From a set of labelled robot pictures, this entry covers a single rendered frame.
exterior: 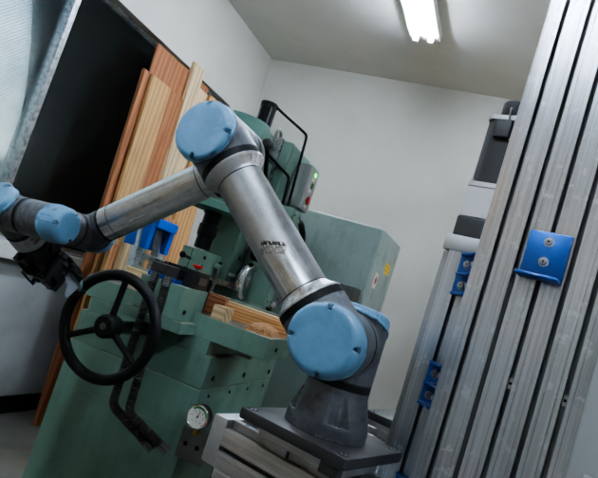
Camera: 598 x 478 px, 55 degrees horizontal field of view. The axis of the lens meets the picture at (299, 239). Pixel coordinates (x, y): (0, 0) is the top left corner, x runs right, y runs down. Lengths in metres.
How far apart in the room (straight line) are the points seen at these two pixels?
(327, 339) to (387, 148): 3.35
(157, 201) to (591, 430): 0.88
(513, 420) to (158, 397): 0.95
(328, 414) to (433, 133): 3.30
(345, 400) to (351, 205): 3.14
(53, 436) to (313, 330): 1.13
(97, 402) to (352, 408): 0.92
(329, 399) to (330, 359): 0.16
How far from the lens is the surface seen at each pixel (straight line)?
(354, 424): 1.04
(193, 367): 1.62
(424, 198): 4.01
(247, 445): 1.11
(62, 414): 1.84
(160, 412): 1.67
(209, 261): 1.81
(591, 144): 1.17
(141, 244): 2.62
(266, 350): 1.54
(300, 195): 2.03
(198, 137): 1.02
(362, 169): 4.15
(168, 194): 1.21
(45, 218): 1.21
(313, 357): 0.88
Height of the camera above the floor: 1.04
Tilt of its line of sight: 5 degrees up
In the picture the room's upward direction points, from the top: 18 degrees clockwise
